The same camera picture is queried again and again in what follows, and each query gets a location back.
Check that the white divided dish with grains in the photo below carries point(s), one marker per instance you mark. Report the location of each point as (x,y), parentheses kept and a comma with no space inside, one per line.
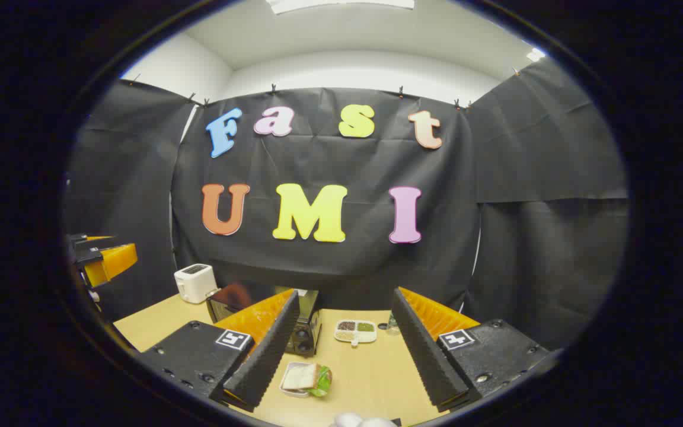
(355,332)

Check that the white rectangular tray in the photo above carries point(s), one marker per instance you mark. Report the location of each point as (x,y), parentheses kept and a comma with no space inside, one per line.
(287,388)

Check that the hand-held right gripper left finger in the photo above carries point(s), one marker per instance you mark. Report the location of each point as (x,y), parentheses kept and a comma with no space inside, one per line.
(264,356)

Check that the ceiling light panel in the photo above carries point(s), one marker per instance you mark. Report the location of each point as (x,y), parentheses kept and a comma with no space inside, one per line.
(341,3)

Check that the black electric oven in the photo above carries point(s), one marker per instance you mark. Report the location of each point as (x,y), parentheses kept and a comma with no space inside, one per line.
(309,329)

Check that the clear plastic water bottle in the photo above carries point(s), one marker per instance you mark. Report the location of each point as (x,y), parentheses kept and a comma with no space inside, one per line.
(390,324)

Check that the bread and lettuce sandwich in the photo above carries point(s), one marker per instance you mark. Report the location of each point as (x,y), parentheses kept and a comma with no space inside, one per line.
(309,376)

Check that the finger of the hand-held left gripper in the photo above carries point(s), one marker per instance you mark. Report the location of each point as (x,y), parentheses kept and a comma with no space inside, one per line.
(83,242)
(113,262)

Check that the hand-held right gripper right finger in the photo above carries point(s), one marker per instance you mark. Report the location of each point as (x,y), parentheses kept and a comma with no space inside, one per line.
(427,356)

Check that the white toaster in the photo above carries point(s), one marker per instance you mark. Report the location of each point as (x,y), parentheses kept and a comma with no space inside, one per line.
(194,283)

